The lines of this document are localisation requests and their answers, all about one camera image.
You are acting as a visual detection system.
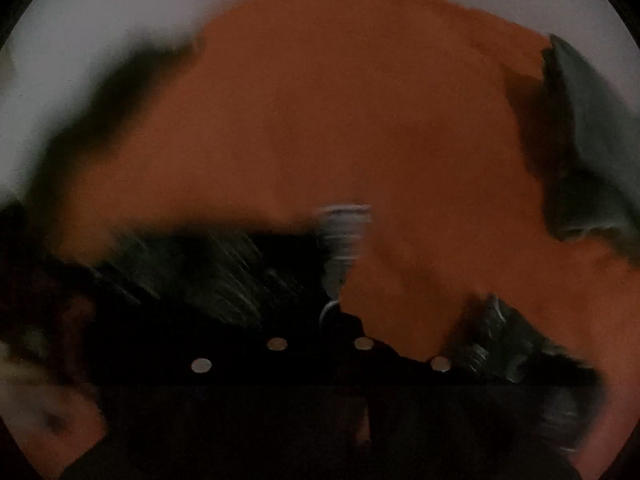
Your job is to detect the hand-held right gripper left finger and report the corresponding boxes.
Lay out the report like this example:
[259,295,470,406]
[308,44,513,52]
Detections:
[60,307,333,480]

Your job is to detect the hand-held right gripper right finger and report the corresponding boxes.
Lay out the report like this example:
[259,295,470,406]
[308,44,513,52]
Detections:
[332,310,581,480]

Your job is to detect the black garment with white print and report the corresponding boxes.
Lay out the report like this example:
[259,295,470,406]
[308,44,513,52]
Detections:
[85,204,606,456]

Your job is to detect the grey folded clothes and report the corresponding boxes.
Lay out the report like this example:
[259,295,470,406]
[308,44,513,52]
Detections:
[539,34,640,261]

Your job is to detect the orange blanket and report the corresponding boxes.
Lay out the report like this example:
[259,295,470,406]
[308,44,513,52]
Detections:
[30,0,640,480]

